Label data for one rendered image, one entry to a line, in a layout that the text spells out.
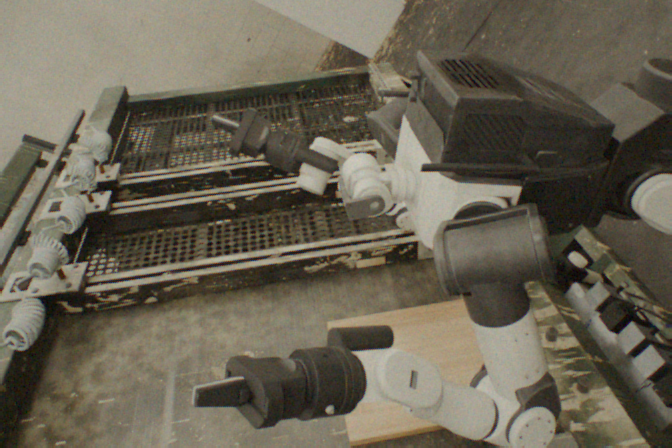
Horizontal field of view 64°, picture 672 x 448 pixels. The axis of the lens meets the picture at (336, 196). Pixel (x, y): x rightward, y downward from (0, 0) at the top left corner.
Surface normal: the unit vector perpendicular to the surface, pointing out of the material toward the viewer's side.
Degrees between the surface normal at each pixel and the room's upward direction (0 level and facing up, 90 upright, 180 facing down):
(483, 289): 66
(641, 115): 22
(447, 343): 57
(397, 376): 94
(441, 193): 46
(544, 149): 90
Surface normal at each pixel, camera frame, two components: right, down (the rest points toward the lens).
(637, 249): -0.87, -0.32
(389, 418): -0.07, -0.82
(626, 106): -0.63, -0.59
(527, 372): 0.31, 0.26
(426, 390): 0.55, -0.32
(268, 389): 0.48, -0.64
